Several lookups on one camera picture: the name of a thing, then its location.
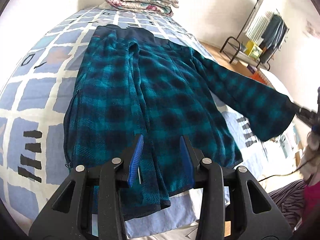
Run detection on striped hanging towel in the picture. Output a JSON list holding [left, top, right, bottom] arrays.
[[245, 11, 274, 41]]

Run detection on teal plaid fleece jacket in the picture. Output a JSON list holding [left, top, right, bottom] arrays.
[[63, 24, 295, 220]]

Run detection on blue checked bed sheet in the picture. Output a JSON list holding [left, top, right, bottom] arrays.
[[1, 7, 296, 239]]

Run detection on orange storage box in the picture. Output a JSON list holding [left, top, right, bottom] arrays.
[[250, 70, 268, 85]]

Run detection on black clothes rack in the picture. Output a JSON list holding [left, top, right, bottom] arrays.
[[220, 0, 289, 71]]

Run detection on striped trousers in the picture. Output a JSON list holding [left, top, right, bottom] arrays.
[[268, 179, 306, 229]]

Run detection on yellow box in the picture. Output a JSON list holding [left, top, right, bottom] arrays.
[[245, 40, 263, 60]]

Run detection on pink sleeve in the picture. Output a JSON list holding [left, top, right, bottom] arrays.
[[302, 182, 320, 222]]

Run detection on dark hanging clothes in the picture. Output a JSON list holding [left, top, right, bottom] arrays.
[[259, 14, 288, 63]]

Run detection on right gloved hand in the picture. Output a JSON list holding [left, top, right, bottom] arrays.
[[298, 131, 319, 181]]

